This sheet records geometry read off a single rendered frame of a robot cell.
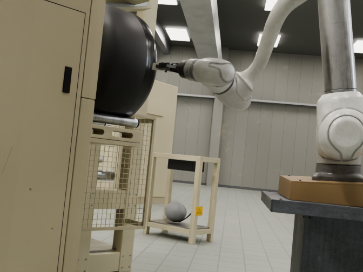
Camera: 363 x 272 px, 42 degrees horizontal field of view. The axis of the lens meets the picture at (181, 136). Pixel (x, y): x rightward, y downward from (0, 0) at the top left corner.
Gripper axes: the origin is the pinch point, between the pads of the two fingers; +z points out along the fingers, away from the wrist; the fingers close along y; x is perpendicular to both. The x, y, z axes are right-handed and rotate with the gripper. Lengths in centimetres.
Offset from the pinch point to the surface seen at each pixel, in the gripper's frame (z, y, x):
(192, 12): 492, -447, -165
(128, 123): 19.3, -4.0, 27.1
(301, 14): 548, -852, -278
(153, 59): 12.0, -6.0, -3.9
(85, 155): -39, 53, 35
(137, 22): 20.8, 0.3, -19.1
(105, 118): 19.3, 9.2, 26.6
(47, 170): -40, 64, 40
